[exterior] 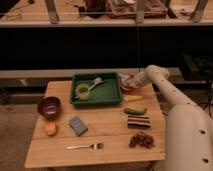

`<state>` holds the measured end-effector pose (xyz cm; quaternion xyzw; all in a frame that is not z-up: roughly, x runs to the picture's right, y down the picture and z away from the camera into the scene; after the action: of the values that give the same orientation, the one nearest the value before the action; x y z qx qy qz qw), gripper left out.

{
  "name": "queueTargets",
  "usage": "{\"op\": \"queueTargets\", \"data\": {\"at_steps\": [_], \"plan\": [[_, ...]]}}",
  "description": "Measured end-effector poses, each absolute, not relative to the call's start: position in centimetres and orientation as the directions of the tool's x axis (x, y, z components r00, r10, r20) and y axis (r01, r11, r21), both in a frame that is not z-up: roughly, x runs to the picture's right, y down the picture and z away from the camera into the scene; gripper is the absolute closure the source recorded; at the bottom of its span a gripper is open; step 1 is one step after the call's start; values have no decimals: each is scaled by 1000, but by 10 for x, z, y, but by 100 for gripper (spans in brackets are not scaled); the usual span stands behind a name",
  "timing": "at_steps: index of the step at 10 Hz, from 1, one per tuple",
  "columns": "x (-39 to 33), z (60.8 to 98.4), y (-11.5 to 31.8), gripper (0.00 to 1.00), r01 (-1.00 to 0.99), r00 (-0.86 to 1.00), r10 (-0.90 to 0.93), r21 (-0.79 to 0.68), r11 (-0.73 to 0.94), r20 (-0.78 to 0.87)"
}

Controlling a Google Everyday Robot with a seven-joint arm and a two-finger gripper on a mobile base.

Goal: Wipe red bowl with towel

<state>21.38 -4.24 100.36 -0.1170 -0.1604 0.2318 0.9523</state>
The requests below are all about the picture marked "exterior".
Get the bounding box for orange toy fruit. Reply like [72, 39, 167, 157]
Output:
[44, 122, 57, 136]

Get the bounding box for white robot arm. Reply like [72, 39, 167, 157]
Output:
[132, 65, 213, 171]

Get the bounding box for green plastic cup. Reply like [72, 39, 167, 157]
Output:
[75, 83, 90, 100]

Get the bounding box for white towel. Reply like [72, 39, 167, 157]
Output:
[120, 74, 132, 85]

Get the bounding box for yellow toy corn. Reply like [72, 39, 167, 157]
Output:
[123, 95, 143, 103]

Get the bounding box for brown toy grapes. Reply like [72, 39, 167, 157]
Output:
[129, 132, 154, 148]

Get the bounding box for white spoon in tray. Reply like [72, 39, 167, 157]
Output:
[75, 77, 105, 100]

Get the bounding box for metal fork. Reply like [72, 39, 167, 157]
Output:
[67, 143, 104, 150]

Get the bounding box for dark maroon bowl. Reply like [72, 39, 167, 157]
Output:
[37, 96, 61, 120]

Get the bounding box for blue sponge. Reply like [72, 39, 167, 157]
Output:
[69, 116, 88, 136]

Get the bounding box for green toy cucumber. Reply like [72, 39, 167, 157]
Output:
[124, 108, 147, 115]

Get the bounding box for green plastic tray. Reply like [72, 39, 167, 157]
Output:
[70, 72, 122, 107]

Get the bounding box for red bowl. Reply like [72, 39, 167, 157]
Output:
[120, 83, 138, 92]

